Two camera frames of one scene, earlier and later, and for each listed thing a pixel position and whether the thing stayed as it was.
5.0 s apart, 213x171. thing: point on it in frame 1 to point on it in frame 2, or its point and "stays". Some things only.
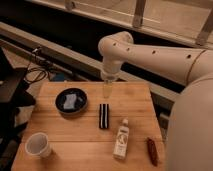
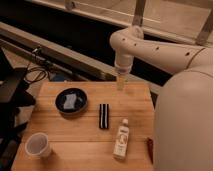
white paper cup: [37, 145] stays
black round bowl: [71, 100] stays
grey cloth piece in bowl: [69, 102] stays
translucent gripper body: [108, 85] to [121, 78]
